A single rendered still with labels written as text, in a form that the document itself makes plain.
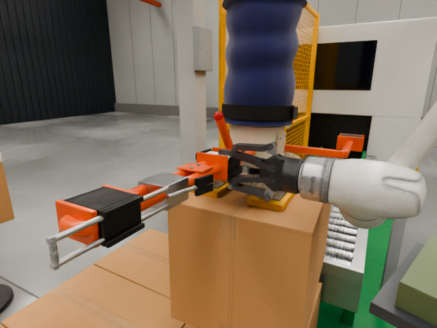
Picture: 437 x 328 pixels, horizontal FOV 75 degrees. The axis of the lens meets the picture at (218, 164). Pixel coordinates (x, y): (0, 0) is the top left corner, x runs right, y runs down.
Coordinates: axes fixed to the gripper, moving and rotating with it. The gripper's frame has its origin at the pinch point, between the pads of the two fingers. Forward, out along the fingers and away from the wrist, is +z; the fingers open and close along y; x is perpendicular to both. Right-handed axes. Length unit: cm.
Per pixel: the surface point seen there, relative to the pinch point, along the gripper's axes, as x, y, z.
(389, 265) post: 118, 85, -50
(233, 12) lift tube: 17.8, -37.2, 5.5
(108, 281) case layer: 11, 65, 62
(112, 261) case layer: 22, 65, 72
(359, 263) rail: 72, 60, -34
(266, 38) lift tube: 18.2, -30.3, -4.3
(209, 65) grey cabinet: 143, -32, 88
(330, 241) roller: 94, 65, -18
